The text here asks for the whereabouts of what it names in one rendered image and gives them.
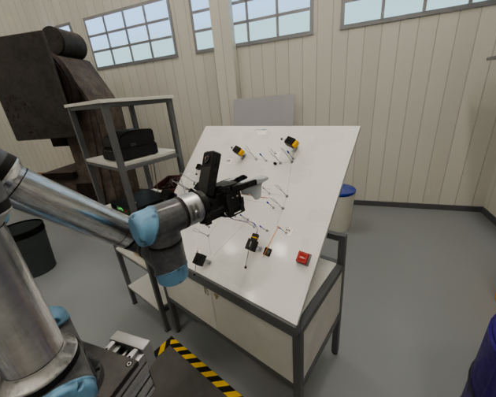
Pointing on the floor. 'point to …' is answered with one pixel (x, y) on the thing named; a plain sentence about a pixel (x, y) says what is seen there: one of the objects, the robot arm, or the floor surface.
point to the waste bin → (34, 246)
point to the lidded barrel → (343, 209)
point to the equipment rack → (145, 285)
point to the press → (56, 102)
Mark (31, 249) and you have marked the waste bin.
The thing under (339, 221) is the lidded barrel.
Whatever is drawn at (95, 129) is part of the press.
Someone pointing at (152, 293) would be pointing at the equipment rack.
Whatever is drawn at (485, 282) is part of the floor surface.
